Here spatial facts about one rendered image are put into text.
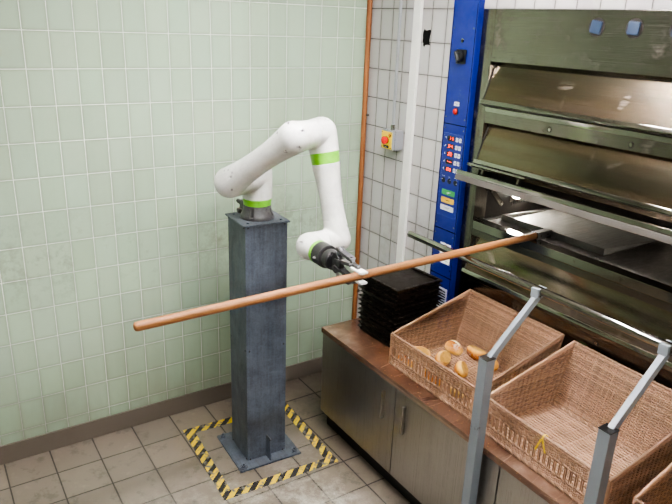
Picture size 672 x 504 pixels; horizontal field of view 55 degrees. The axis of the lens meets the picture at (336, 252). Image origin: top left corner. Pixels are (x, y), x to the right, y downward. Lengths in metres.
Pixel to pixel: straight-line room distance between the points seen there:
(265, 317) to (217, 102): 1.06
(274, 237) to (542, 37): 1.36
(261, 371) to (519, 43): 1.82
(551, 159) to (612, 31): 0.52
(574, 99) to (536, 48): 0.28
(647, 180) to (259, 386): 1.86
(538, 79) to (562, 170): 0.39
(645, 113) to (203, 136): 1.93
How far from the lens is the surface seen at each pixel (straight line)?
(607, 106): 2.59
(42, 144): 3.04
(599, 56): 2.62
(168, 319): 1.99
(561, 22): 2.74
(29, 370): 3.36
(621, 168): 2.58
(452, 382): 2.67
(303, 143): 2.41
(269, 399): 3.18
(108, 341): 3.39
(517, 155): 2.86
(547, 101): 2.74
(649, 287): 2.57
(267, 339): 3.01
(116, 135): 3.10
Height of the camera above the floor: 2.02
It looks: 19 degrees down
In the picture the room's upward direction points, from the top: 2 degrees clockwise
